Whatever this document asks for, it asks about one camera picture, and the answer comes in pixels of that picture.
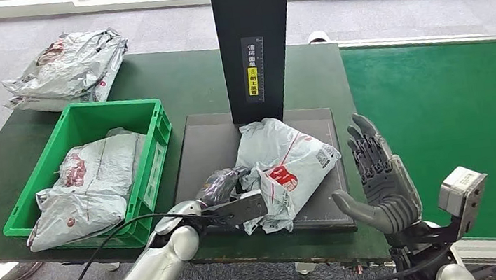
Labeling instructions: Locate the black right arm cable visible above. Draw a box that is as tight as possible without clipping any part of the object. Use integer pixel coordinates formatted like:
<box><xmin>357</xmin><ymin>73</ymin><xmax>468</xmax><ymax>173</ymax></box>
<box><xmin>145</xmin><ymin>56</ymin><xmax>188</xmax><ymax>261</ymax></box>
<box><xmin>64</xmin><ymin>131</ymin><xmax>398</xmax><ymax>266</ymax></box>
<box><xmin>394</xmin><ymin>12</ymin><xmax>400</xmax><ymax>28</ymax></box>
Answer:
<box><xmin>326</xmin><ymin>244</ymin><xmax>457</xmax><ymax>280</ymax></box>

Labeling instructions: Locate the small white table foot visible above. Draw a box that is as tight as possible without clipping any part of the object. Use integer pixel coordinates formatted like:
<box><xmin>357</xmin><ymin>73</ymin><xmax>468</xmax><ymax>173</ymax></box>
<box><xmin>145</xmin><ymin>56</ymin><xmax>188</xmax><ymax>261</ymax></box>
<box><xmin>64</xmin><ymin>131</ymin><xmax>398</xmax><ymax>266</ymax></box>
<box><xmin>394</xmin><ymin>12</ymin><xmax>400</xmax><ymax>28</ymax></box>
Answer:
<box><xmin>294</xmin><ymin>260</ymin><xmax>319</xmax><ymax>277</ymax></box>

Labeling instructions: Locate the white parcel bag red line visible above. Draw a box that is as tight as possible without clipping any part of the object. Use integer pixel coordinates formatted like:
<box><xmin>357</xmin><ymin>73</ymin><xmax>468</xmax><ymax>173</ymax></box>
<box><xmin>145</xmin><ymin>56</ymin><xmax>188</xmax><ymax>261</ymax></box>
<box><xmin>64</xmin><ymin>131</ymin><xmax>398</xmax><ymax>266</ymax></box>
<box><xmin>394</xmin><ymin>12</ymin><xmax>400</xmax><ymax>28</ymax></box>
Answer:
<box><xmin>230</xmin><ymin>110</ymin><xmax>350</xmax><ymax>239</ymax></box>

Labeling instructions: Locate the round metal table foot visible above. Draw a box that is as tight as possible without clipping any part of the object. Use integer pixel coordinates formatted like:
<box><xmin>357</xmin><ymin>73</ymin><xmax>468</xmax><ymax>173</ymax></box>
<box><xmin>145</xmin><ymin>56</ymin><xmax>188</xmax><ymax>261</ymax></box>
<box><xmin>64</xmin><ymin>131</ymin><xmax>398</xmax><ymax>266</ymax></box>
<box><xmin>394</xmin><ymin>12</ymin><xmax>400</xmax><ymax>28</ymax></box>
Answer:
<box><xmin>0</xmin><ymin>255</ymin><xmax>46</xmax><ymax>280</ymax></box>

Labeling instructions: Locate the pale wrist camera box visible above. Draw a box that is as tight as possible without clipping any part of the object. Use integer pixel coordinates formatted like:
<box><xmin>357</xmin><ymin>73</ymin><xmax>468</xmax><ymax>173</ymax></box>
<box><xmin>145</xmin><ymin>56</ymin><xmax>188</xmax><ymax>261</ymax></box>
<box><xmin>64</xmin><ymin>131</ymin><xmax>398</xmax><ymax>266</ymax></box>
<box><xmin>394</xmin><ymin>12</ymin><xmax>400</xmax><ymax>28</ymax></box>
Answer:
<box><xmin>209</xmin><ymin>189</ymin><xmax>271</xmax><ymax>229</ymax></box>
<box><xmin>433</xmin><ymin>163</ymin><xmax>495</xmax><ymax>241</ymax></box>

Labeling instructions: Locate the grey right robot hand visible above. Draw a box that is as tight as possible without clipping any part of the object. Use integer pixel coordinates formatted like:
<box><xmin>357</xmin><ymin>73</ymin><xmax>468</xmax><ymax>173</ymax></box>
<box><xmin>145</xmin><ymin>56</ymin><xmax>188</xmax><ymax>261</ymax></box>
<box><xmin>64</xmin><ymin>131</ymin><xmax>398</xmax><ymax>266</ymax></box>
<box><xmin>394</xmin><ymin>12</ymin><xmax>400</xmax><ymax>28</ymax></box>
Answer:
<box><xmin>322</xmin><ymin>106</ymin><xmax>426</xmax><ymax>242</ymax></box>

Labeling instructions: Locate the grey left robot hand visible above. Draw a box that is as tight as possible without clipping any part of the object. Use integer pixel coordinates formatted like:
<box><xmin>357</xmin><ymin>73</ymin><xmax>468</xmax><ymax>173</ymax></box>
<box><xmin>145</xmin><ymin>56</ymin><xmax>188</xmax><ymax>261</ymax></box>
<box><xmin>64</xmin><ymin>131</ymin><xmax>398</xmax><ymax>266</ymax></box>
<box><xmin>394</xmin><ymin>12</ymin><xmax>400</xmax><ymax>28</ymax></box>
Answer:
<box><xmin>193</xmin><ymin>164</ymin><xmax>256</xmax><ymax>210</ymax></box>

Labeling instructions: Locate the green plastic crate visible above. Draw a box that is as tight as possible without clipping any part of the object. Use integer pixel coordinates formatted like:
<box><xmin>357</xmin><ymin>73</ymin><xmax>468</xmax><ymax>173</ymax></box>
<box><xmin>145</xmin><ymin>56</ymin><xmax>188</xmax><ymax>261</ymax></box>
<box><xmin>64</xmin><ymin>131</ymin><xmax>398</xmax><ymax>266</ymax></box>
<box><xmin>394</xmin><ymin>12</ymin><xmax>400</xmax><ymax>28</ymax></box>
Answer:
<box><xmin>0</xmin><ymin>92</ymin><xmax>186</xmax><ymax>264</ymax></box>

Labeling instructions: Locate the grey-blue parcel bag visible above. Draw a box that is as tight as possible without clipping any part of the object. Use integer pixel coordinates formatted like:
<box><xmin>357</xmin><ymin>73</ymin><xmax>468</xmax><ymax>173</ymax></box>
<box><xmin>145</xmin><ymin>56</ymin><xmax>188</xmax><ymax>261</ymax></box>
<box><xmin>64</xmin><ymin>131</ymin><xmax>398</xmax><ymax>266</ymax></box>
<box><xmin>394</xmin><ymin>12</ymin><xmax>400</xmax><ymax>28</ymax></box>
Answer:
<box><xmin>104</xmin><ymin>125</ymin><xmax>153</xmax><ymax>193</ymax></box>

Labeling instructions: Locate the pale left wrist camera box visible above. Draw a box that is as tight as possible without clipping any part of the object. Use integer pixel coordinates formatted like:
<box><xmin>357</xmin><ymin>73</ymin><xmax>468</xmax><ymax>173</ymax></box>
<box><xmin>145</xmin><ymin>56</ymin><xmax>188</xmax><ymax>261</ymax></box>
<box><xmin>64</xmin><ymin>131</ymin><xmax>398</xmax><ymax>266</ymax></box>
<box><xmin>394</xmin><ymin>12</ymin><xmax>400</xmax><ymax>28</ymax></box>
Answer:
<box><xmin>209</xmin><ymin>189</ymin><xmax>271</xmax><ymax>229</ymax></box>

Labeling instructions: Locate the crumpled silver parcel bag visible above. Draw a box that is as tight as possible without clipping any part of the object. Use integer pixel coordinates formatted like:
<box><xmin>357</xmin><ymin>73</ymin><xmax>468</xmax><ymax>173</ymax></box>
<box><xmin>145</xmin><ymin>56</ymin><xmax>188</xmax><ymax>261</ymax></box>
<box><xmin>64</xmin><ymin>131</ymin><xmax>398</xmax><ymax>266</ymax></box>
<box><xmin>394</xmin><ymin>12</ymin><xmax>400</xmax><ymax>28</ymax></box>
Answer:
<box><xmin>0</xmin><ymin>26</ymin><xmax>135</xmax><ymax>105</ymax></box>

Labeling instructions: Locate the black inbound scanner machine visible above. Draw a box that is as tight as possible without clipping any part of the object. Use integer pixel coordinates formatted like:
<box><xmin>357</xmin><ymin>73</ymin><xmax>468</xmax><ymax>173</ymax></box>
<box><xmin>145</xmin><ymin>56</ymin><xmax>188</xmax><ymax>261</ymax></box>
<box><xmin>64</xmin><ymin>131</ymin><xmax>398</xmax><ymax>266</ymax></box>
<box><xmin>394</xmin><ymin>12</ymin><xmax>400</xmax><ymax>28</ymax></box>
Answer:
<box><xmin>151</xmin><ymin>0</ymin><xmax>359</xmax><ymax>252</ymax></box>

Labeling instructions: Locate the flat silver parcel bag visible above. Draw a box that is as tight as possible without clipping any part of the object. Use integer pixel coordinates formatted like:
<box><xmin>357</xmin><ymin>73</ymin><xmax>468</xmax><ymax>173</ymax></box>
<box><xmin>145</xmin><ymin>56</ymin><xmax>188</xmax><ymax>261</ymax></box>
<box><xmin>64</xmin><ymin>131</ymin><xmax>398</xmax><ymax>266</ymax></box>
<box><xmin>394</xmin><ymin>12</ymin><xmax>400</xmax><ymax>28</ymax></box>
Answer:
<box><xmin>0</xmin><ymin>40</ymin><xmax>136</xmax><ymax>119</ymax></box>

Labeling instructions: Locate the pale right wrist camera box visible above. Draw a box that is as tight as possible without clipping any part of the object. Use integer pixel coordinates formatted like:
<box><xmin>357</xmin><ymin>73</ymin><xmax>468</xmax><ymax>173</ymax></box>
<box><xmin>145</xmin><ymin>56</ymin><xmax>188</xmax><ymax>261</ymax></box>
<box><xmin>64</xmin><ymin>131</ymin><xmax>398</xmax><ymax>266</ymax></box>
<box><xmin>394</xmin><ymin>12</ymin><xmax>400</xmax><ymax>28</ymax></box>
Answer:
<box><xmin>433</xmin><ymin>163</ymin><xmax>495</xmax><ymax>241</ymax></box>

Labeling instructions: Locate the grey parcel bag red print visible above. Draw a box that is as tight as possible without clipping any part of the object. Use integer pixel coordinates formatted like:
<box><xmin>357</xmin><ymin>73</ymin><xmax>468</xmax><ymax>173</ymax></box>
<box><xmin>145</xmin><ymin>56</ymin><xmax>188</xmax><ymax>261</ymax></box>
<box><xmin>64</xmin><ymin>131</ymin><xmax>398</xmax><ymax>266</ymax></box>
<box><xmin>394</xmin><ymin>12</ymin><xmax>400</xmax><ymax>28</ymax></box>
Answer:
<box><xmin>15</xmin><ymin>131</ymin><xmax>153</xmax><ymax>254</ymax></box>

